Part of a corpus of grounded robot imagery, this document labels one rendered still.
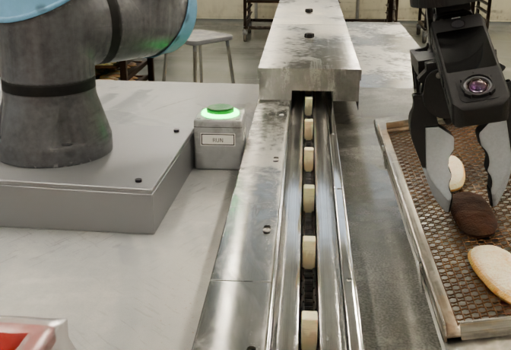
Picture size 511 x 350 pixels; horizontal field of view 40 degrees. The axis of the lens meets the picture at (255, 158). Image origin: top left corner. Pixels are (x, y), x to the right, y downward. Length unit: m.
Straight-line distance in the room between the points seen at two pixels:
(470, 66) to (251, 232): 0.28
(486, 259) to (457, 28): 0.20
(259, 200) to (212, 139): 0.22
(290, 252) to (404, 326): 0.14
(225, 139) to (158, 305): 0.38
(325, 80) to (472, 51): 0.64
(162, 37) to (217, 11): 6.92
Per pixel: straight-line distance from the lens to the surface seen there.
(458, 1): 0.64
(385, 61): 1.83
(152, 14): 0.94
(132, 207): 0.82
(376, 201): 0.93
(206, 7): 7.88
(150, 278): 0.74
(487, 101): 0.58
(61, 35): 0.87
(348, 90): 1.24
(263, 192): 0.83
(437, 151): 0.68
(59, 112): 0.89
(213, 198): 0.93
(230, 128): 1.00
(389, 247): 0.81
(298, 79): 1.23
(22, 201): 0.87
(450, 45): 0.63
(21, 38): 0.88
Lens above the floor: 1.18
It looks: 19 degrees down
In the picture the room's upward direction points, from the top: straight up
